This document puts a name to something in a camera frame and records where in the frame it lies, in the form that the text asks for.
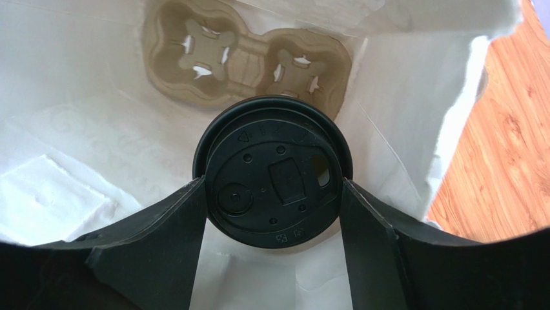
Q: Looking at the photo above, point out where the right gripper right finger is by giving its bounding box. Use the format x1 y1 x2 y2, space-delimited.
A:
340 180 549 309

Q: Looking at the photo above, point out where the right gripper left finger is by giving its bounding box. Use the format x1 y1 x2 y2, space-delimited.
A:
1 178 207 309

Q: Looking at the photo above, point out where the white paper takeout bag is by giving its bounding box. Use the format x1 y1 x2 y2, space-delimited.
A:
1 1 522 309

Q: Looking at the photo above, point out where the black plastic cup lid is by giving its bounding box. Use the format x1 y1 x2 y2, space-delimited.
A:
192 96 353 249

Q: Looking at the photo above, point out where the cardboard cup carrier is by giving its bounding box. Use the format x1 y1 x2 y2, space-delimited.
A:
143 1 352 119

